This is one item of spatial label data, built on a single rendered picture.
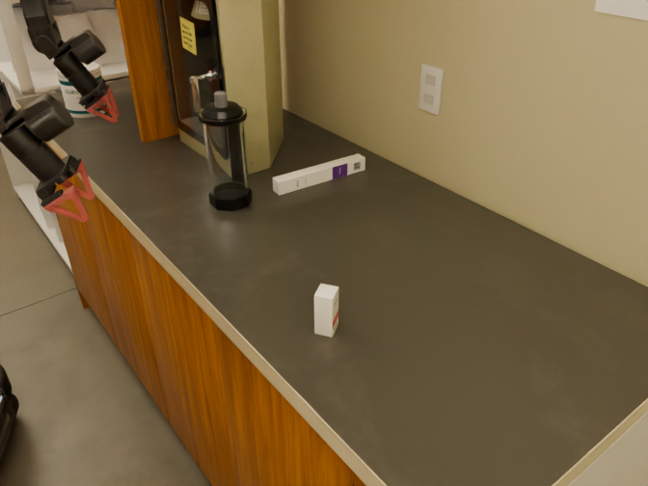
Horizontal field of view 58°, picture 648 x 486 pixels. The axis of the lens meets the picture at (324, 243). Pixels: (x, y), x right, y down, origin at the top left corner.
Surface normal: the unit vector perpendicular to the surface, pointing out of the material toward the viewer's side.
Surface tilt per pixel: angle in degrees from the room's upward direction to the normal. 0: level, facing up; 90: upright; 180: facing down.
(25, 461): 0
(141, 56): 90
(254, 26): 90
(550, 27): 90
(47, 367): 0
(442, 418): 0
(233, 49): 90
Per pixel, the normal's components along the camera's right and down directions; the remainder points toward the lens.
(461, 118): -0.79, 0.33
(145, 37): 0.61, 0.43
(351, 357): 0.00, -0.83
